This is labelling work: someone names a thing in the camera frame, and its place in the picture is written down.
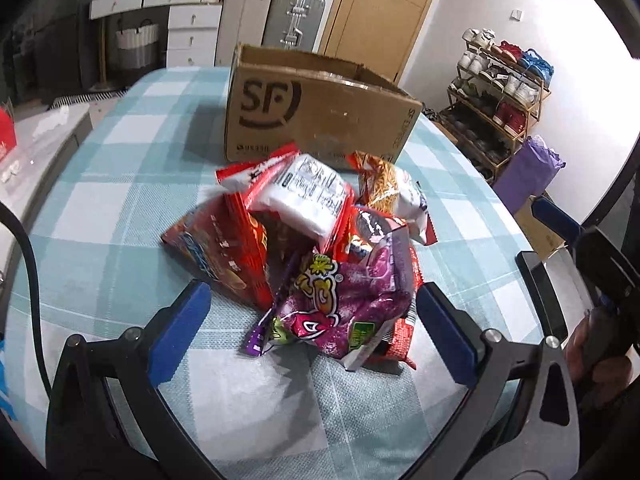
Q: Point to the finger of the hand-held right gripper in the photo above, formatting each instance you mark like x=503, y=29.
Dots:
x=554, y=217

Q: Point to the wooden shoe rack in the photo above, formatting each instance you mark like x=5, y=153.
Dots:
x=492, y=152

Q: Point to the red and white snack bag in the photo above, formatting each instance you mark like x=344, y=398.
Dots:
x=250, y=175

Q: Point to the red snack bag blue label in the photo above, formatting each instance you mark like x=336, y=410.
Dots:
x=220, y=255

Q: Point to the purple snack bag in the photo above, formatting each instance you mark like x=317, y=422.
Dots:
x=345, y=305

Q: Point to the red paper box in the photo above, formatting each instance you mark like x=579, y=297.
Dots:
x=6, y=132

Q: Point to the silver suitcase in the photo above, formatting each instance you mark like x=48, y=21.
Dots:
x=295, y=17

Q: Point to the white noodle snack bag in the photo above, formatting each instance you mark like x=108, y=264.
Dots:
x=395, y=190

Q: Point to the wooden door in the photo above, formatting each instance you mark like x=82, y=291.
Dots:
x=380, y=15

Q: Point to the person's right hand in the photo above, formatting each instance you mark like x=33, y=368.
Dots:
x=582, y=350

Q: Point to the brown cardboard box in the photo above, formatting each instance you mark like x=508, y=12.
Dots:
x=325, y=110

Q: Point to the dark grey refrigerator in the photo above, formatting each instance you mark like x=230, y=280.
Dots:
x=60, y=60

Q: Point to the red snack bag white label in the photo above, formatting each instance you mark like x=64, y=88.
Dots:
x=305, y=195

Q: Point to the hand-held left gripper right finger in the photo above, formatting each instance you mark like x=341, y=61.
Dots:
x=447, y=335

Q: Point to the flat cardboard piece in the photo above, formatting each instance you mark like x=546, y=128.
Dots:
x=537, y=232

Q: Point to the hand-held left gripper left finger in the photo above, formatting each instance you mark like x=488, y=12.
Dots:
x=184, y=327

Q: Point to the patterned rug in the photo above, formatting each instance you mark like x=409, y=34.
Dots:
x=85, y=99

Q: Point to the white dresser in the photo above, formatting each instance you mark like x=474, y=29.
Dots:
x=190, y=25

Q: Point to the woven laundry basket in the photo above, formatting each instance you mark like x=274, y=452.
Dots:
x=136, y=45

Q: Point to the group of shoes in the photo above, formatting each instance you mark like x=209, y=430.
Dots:
x=505, y=87

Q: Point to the red striped snack packet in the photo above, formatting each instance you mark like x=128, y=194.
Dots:
x=402, y=338

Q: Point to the beige suitcase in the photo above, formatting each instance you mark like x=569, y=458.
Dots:
x=242, y=20

